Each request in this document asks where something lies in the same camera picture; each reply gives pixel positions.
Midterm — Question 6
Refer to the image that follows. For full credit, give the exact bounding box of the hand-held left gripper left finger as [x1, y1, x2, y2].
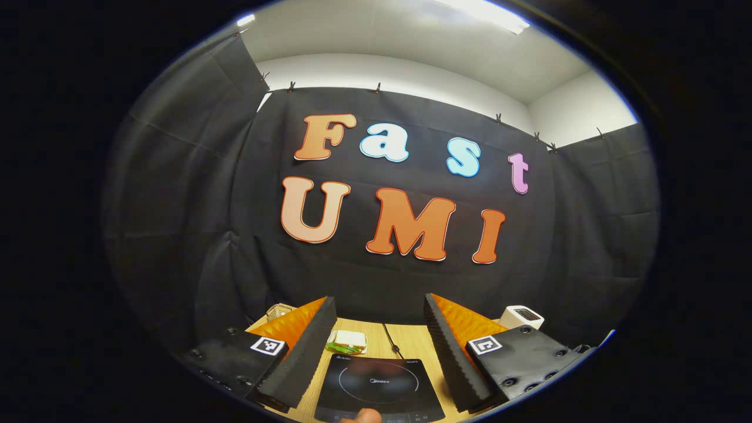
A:
[179, 296, 338, 412]

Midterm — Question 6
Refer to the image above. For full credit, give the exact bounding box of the lettuce sandwich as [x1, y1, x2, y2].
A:
[326, 330, 368, 355]

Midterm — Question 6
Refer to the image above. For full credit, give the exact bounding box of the black induction cooktop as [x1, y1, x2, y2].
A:
[314, 353, 446, 423]

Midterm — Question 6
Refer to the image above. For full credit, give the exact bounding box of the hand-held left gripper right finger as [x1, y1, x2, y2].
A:
[424, 293, 591, 414]

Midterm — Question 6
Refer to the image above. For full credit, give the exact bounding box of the white toaster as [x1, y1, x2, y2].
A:
[499, 305, 545, 331]

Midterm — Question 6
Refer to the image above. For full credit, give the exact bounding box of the black power cable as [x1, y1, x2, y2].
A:
[382, 323, 406, 360]

